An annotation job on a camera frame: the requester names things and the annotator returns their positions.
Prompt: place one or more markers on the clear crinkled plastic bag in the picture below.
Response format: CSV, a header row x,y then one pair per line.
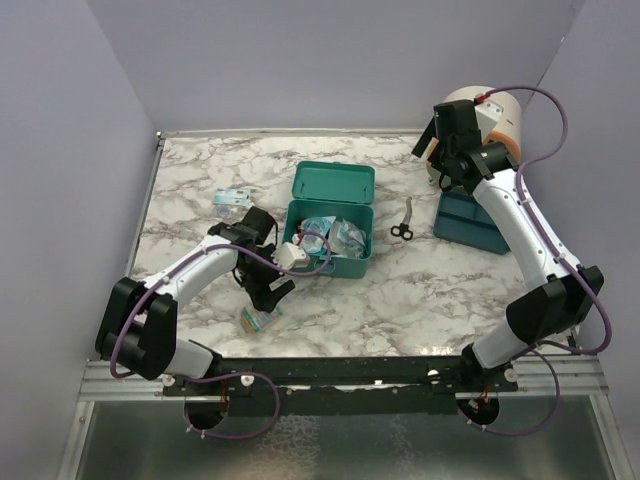
x,y
224,211

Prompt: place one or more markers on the teal medicine kit box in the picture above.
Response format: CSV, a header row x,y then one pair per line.
x,y
339,190

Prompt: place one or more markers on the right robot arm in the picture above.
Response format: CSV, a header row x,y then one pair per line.
x,y
560,289

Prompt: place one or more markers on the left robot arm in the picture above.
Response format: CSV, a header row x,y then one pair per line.
x,y
139,327

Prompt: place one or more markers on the round pastel drawer cabinet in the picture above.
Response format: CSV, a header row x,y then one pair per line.
x,y
507,132

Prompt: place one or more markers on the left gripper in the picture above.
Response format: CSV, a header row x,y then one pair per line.
x,y
260,294

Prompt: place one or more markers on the orange teal bandage packet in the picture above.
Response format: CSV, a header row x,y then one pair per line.
x,y
253,321

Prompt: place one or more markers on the blue clear plastic pouch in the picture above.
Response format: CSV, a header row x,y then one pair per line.
x,y
312,233

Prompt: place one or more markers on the black mounting rail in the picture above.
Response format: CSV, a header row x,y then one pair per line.
x,y
342,385

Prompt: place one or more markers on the blue divided tray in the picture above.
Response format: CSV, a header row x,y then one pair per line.
x,y
460,219

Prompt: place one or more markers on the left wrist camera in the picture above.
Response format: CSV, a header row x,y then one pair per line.
x,y
289,256

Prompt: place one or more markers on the aluminium frame rail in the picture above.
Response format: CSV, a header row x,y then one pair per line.
x,y
575,375

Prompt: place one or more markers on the black-handled bandage scissors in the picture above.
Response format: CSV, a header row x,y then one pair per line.
x,y
403,230

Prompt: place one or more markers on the blue white packet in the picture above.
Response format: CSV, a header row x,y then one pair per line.
x,y
347,239

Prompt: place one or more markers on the light blue gauze packet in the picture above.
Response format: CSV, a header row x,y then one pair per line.
x,y
232,197

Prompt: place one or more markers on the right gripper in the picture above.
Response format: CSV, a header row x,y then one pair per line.
x,y
426,140

